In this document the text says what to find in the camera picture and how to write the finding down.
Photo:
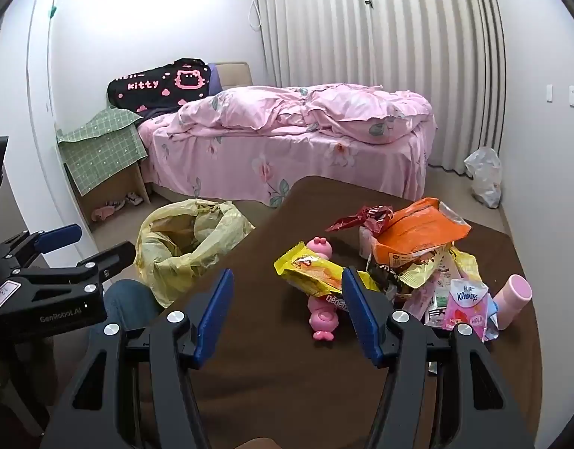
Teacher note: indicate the white and black shoe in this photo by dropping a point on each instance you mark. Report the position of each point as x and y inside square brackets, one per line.
[135, 199]

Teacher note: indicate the orange snack bag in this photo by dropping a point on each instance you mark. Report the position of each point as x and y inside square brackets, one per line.
[418, 234]

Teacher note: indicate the pink shoe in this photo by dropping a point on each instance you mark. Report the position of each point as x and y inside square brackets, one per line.
[107, 210]

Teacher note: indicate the wooden nightstand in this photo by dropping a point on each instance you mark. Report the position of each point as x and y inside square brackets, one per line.
[123, 184]

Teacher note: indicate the purple pillow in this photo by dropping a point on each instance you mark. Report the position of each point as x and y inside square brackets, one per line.
[214, 79]

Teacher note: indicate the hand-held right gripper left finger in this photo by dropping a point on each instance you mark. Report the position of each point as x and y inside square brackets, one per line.
[217, 313]

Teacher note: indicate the pink and white packet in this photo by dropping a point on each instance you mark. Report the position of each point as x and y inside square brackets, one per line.
[369, 243]

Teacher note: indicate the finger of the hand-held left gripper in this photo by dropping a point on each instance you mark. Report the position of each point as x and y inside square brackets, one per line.
[109, 257]
[58, 236]

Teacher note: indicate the beige headboard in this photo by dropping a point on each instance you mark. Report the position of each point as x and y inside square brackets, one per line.
[235, 75]

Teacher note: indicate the pink floral duvet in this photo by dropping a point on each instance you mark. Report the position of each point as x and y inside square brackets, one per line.
[277, 107]

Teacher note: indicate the black wrapper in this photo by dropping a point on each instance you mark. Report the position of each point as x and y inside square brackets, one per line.
[383, 278]

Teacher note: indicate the brown and gold wrapper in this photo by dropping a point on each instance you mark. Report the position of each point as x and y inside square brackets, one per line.
[415, 276]

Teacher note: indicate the pink tissue packet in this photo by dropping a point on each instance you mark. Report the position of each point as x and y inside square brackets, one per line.
[464, 308]

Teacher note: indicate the black Hello Kitty pillow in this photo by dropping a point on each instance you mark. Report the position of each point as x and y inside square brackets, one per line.
[142, 86]

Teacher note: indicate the pink caterpillar toy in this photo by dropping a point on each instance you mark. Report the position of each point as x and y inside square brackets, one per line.
[322, 320]

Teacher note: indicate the yellow plastic trash bag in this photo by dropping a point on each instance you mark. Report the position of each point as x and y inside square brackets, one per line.
[198, 252]

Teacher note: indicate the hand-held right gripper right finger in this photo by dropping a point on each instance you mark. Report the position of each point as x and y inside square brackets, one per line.
[362, 318]

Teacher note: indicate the white pleated curtain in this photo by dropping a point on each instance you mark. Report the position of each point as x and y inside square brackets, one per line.
[362, 32]

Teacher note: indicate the green checked cloth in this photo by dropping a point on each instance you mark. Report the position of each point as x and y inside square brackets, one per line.
[100, 149]

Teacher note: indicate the bed with pink floral sheet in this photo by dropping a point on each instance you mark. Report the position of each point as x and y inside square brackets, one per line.
[268, 159]

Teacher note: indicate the green and white packet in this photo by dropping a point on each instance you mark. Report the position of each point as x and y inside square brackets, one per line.
[441, 292]

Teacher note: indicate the white door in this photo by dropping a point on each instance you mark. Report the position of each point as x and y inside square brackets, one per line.
[39, 103]

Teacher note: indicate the yellow chip packet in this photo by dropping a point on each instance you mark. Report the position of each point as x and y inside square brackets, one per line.
[467, 264]

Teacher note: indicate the small blue wrapper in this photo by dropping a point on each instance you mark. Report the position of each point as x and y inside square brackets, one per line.
[493, 311]

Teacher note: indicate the person's leg in jeans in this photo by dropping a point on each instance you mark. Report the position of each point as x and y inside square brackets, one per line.
[128, 304]

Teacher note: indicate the pale pink wrapper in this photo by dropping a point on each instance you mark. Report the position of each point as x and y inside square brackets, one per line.
[418, 306]

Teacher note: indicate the white plastic bag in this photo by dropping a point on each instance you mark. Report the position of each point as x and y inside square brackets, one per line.
[486, 177]

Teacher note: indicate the dark red wrapper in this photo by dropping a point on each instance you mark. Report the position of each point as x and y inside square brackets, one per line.
[366, 217]

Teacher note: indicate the yellow snack wrapper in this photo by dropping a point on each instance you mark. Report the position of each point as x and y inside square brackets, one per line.
[310, 269]

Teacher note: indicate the white wall switch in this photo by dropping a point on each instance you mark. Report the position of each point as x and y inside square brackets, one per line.
[573, 96]
[549, 92]

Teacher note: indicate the pink cup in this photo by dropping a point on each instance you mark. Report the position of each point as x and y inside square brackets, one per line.
[514, 301]

